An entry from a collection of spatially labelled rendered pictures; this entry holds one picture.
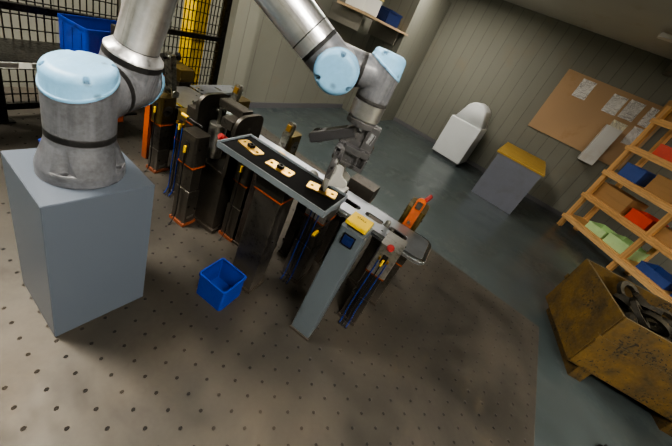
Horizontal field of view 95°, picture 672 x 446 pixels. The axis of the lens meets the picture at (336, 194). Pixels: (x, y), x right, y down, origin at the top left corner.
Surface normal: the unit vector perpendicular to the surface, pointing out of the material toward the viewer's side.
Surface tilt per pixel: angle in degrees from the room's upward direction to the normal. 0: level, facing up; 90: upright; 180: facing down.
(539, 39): 90
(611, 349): 90
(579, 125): 90
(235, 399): 0
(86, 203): 90
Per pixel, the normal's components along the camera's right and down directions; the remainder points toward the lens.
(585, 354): -0.36, 0.35
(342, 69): -0.04, 0.50
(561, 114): -0.55, 0.22
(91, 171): 0.75, 0.32
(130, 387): 0.37, -0.80
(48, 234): 0.75, 0.56
